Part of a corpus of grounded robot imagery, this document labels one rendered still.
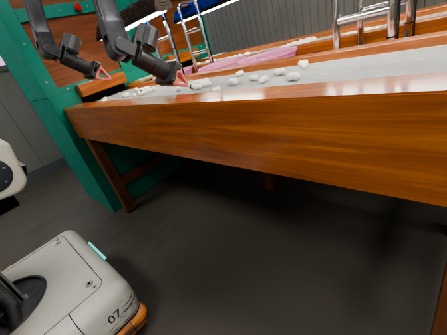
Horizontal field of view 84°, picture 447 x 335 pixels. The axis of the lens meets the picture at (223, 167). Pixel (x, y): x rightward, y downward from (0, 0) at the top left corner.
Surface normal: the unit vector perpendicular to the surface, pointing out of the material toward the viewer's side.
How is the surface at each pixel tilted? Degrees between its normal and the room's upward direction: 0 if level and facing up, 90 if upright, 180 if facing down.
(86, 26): 90
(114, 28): 81
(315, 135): 90
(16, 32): 90
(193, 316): 0
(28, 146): 90
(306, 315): 0
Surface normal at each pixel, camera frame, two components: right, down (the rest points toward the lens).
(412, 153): -0.64, 0.51
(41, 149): 0.72, 0.14
